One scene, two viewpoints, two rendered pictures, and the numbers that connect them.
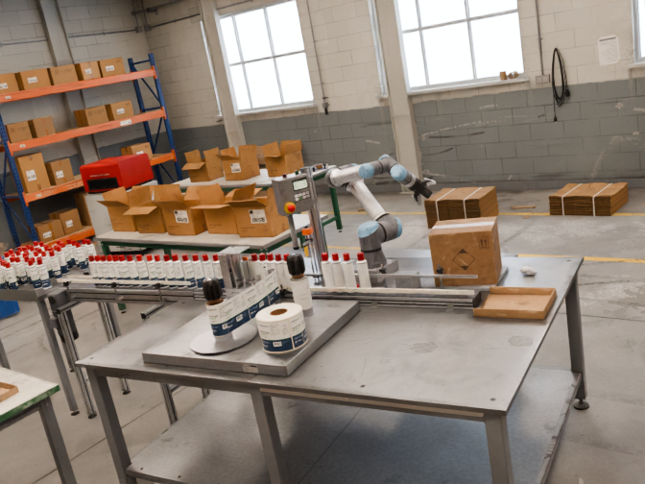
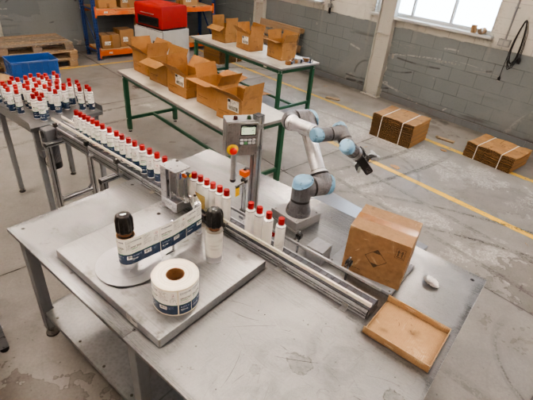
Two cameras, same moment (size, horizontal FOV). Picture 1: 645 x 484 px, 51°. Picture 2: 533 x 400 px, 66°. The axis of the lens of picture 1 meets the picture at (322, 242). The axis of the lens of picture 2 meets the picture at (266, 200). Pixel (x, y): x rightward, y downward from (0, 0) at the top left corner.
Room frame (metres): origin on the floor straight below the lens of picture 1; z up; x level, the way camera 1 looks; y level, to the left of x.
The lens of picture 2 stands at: (1.48, -0.22, 2.25)
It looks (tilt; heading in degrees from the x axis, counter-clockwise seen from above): 32 degrees down; 4
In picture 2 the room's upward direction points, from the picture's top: 5 degrees clockwise
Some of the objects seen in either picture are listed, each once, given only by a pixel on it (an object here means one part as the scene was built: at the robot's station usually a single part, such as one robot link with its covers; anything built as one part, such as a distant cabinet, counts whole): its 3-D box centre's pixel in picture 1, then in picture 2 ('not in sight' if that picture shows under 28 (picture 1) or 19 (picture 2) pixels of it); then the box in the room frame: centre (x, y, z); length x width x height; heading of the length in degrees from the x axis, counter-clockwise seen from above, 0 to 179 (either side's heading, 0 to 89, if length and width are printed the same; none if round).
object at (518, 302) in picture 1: (514, 302); (407, 330); (2.79, -0.79, 0.85); 0.30 x 0.26 x 0.04; 58
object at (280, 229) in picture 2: (363, 272); (279, 234); (3.18, -0.17, 0.98); 0.05 x 0.05 x 0.20
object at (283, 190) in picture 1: (293, 194); (240, 135); (3.45, 0.10, 1.38); 0.17 x 0.10 x 0.19; 113
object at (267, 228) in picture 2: (348, 273); (267, 228); (3.22, -0.10, 0.98); 0.05 x 0.05 x 0.20
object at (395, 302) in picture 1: (321, 296); (240, 232); (3.32, 0.06, 0.85); 1.65 x 0.11 x 0.05; 58
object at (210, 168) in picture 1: (203, 164); (224, 28); (8.54, 1.27, 0.97); 0.51 x 0.36 x 0.37; 143
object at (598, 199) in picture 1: (588, 198); (496, 152); (6.82, -2.80, 0.11); 0.65 x 0.54 x 0.22; 46
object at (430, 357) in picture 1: (334, 310); (244, 255); (3.17, 0.00, 0.82); 2.10 x 1.50 x 0.02; 58
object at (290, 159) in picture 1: (281, 158); (280, 44); (7.78, 0.29, 0.97); 0.43 x 0.42 x 0.37; 136
